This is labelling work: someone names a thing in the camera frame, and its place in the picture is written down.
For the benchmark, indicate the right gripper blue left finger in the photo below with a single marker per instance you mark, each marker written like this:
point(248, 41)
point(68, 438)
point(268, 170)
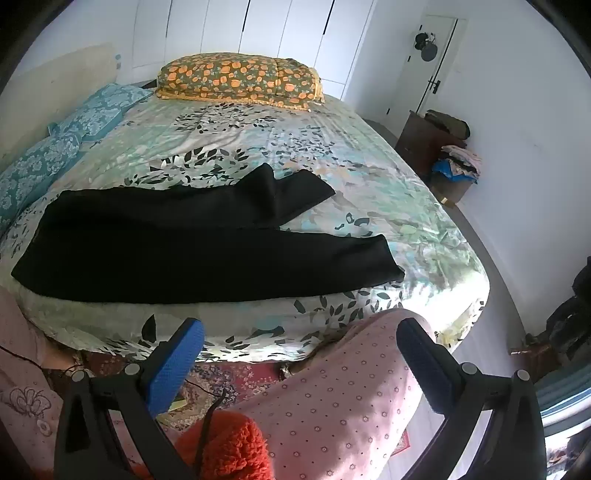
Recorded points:
point(87, 444)

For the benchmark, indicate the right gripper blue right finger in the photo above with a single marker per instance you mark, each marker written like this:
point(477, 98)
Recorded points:
point(513, 445)

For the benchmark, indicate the black pants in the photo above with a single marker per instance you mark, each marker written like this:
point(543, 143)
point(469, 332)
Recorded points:
point(185, 245)

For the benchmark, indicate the teal floral pillow near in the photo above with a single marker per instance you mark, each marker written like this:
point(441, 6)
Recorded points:
point(31, 175)

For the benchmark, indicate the teal floral pillow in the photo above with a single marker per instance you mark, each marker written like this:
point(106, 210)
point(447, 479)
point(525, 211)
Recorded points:
point(31, 175)
point(101, 112)

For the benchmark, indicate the floral bed sheet mattress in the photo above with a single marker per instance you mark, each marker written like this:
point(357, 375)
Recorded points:
point(161, 143)

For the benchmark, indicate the teal floral pillow far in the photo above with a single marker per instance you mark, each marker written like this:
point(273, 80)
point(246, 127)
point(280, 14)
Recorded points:
point(101, 112)

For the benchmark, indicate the dark wooden dresser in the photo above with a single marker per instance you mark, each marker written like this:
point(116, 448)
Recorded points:
point(420, 144)

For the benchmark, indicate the olive folded cloth on dresser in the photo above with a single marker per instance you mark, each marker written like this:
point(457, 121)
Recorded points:
point(452, 125)

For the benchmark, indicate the beige padded headboard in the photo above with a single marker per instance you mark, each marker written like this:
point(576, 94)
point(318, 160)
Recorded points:
point(48, 94)

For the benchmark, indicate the orange floral folded quilt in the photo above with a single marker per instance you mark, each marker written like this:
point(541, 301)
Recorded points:
point(240, 78)

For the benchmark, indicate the black items hanging on door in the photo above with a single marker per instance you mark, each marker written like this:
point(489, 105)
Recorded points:
point(426, 44)

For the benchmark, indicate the white wardrobe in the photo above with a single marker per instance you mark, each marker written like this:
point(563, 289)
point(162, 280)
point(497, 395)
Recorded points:
point(325, 35)

